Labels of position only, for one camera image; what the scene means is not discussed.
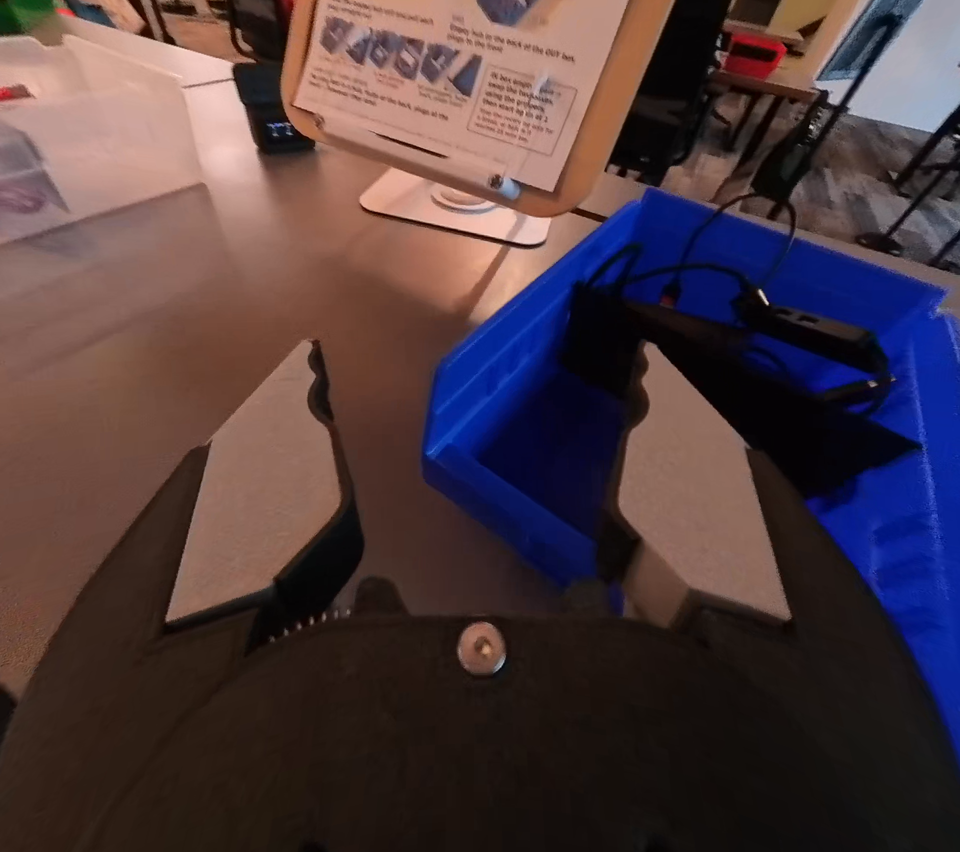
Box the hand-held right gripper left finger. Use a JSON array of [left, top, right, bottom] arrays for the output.
[[163, 339, 368, 651]]

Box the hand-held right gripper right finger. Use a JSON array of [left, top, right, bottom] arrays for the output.
[[594, 340, 794, 633]]

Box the blue plastic bin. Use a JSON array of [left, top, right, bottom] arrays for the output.
[[422, 186, 960, 756]]

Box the black usb hub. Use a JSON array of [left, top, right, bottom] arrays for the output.
[[561, 280, 642, 397], [738, 297, 899, 414]]

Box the black braided usb cable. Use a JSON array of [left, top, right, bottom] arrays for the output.
[[658, 192, 798, 315]]

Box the clear plastic box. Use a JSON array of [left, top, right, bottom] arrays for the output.
[[0, 33, 207, 247]]

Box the black divider plate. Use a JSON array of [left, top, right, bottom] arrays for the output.
[[624, 299, 925, 497]]

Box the black bag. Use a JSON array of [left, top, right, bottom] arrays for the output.
[[752, 117, 826, 202]]

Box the black digital timer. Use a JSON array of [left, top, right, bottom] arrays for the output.
[[232, 63, 318, 156]]

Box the wooden sign board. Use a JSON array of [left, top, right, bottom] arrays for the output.
[[279, 0, 696, 221]]

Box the black tripod stand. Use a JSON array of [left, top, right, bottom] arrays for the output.
[[855, 12, 960, 268]]

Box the wooden table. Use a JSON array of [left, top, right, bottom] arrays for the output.
[[708, 66, 832, 154]]

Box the red box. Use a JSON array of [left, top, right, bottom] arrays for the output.
[[723, 33, 789, 78]]

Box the printed instruction sheet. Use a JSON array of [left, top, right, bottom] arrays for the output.
[[292, 0, 672, 192]]

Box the glass window panel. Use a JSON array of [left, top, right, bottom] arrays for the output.
[[816, 0, 945, 82]]

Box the thin black cable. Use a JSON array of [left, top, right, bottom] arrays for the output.
[[581, 244, 760, 306]]

